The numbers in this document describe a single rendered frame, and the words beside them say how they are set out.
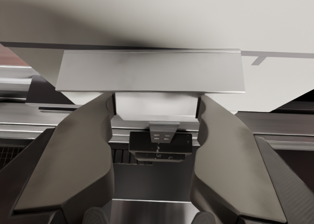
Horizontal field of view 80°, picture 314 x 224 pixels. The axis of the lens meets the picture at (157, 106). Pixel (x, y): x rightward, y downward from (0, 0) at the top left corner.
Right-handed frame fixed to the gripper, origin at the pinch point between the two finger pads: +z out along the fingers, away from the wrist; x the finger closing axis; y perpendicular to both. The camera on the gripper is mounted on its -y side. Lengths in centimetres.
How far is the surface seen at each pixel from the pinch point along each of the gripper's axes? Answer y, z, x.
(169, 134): 11.3, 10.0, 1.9
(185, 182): 48, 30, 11
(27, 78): 2.1, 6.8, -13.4
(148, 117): 5.4, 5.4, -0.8
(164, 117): 5.2, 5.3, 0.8
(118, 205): 9.9, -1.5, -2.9
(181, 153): 19.9, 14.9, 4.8
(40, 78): 1.7, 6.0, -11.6
